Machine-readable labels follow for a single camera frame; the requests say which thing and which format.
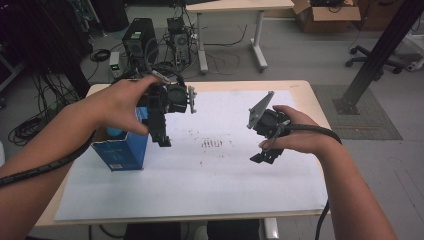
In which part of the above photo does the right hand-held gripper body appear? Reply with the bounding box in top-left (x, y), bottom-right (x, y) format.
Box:
top-left (246, 90), bottom-right (293, 141)

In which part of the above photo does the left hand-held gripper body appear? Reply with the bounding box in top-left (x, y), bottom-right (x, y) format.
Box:
top-left (136, 64), bottom-right (198, 116)

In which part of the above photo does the blue cardboard box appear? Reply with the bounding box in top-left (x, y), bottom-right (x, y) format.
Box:
top-left (91, 106), bottom-right (150, 173)

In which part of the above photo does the person's right hand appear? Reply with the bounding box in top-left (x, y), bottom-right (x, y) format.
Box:
top-left (259, 104), bottom-right (331, 157)

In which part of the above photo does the person's left hand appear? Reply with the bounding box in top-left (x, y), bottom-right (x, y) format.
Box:
top-left (68, 75), bottom-right (164, 138)

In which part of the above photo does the grey computer tower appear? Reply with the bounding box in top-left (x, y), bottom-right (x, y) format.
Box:
top-left (165, 16), bottom-right (194, 69)

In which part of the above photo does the white paper sheet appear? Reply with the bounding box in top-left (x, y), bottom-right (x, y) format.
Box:
top-left (54, 89), bottom-right (329, 222)

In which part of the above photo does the white device with green light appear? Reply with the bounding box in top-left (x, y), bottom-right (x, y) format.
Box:
top-left (108, 50), bottom-right (122, 80)

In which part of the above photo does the black computer tower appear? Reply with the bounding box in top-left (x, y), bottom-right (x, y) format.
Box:
top-left (121, 17), bottom-right (160, 74)

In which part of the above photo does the white table leg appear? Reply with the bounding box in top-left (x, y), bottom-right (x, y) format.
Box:
top-left (263, 217), bottom-right (280, 240)

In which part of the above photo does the person's right leg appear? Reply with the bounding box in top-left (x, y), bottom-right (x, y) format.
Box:
top-left (206, 219), bottom-right (261, 240)

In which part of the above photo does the person's leg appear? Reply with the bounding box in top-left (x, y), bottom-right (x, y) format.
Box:
top-left (206, 219), bottom-right (261, 240)
top-left (124, 221), bottom-right (183, 240)

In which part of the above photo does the person's left leg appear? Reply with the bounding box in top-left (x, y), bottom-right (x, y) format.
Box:
top-left (124, 221), bottom-right (183, 240)

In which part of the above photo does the grey floor mat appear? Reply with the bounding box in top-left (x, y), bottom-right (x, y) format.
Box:
top-left (311, 84), bottom-right (404, 141)

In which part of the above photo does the white desk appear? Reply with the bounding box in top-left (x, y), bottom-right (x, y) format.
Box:
top-left (184, 0), bottom-right (296, 75)

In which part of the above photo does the black office chair base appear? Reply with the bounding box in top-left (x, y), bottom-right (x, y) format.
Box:
top-left (344, 44), bottom-right (406, 76)

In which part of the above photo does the open cardboard box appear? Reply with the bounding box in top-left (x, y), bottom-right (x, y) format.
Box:
top-left (292, 0), bottom-right (362, 34)

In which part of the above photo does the white object on floor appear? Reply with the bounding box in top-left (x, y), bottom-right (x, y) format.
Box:
top-left (404, 54), bottom-right (424, 73)

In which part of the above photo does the thin grey cable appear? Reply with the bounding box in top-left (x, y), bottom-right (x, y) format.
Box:
top-left (270, 120), bottom-right (292, 149)

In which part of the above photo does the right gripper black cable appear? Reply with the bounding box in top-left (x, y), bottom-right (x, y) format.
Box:
top-left (285, 122), bottom-right (344, 240)

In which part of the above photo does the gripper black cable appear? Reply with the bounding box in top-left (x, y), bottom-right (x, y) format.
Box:
top-left (0, 64), bottom-right (188, 188)
top-left (285, 122), bottom-right (344, 240)

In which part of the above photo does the thin looped floor cable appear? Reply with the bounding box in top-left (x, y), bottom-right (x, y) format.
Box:
top-left (205, 50), bottom-right (242, 76)

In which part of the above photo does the black floor cable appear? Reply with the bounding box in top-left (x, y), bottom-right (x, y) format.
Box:
top-left (203, 24), bottom-right (249, 48)

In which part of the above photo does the coiled black cable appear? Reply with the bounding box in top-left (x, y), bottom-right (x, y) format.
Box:
top-left (89, 48), bottom-right (112, 63)

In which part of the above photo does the bundle of black cables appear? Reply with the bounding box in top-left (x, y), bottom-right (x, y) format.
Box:
top-left (7, 71), bottom-right (83, 148)

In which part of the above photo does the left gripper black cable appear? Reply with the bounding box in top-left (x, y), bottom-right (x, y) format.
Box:
top-left (0, 64), bottom-right (188, 188)

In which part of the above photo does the black metal post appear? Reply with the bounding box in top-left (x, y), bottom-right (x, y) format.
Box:
top-left (333, 0), bottom-right (424, 116)

